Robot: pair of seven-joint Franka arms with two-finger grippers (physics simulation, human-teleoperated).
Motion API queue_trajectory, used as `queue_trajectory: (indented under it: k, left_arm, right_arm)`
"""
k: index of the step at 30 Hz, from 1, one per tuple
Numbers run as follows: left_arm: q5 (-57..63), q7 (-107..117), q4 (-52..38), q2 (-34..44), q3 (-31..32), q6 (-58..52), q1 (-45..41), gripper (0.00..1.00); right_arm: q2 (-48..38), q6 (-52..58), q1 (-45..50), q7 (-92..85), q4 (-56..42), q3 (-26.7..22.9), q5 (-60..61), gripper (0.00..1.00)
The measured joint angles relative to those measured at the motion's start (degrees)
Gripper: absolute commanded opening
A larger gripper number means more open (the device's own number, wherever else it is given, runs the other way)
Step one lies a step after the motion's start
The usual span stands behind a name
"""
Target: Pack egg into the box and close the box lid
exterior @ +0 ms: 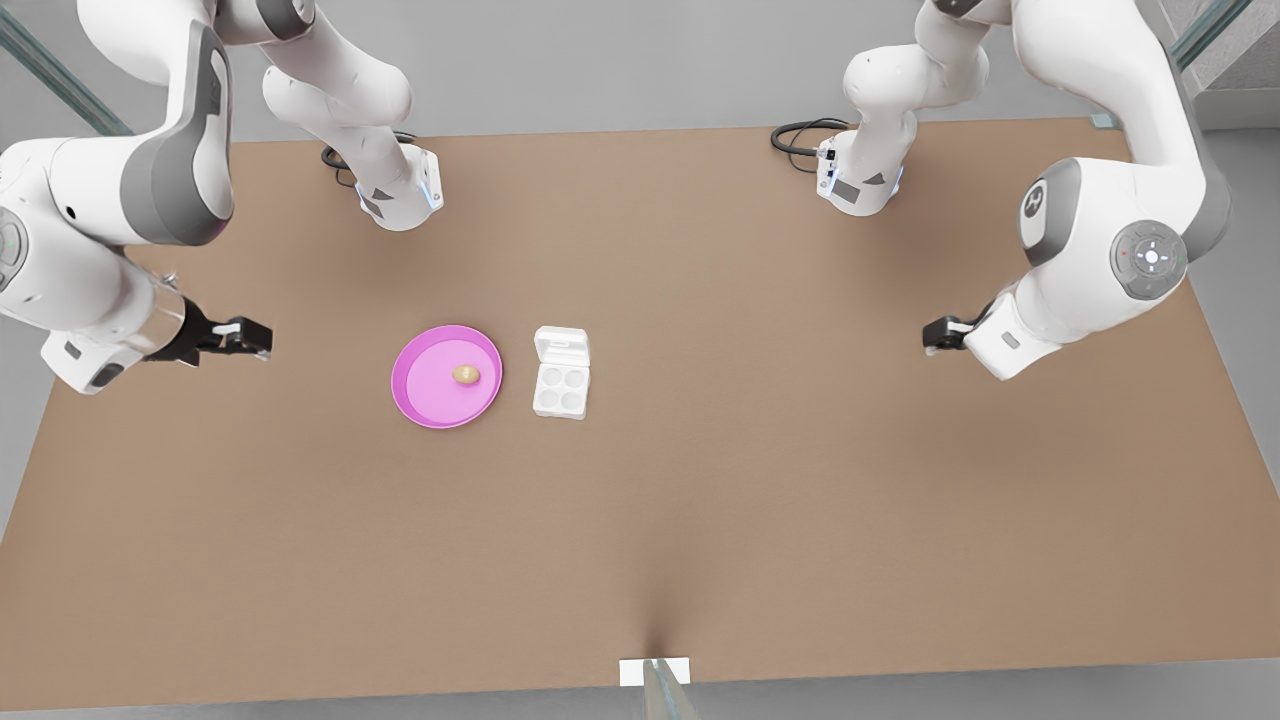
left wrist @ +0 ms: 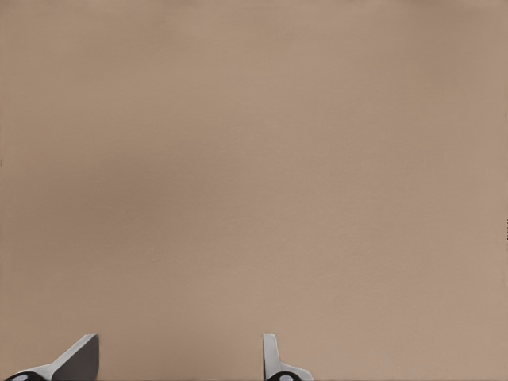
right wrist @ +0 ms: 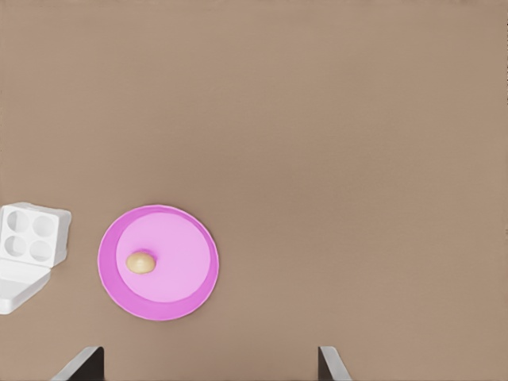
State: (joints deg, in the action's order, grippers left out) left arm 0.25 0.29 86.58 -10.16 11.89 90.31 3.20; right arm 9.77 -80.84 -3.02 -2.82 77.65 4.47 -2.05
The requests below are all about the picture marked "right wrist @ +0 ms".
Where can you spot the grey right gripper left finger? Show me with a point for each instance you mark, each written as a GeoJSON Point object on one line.
{"type": "Point", "coordinates": [85, 366]}

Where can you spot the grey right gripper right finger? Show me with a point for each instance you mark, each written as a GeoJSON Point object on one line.
{"type": "Point", "coordinates": [332, 365]}

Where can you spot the white egg box lid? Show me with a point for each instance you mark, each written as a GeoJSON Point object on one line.
{"type": "Point", "coordinates": [20, 283]}

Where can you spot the brown egg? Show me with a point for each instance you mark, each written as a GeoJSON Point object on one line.
{"type": "Point", "coordinates": [140, 262]}

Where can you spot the white egg box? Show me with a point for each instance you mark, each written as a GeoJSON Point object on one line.
{"type": "Point", "coordinates": [31, 234]}

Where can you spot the pink round plate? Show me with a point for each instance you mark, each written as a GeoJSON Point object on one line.
{"type": "Point", "coordinates": [166, 278]}

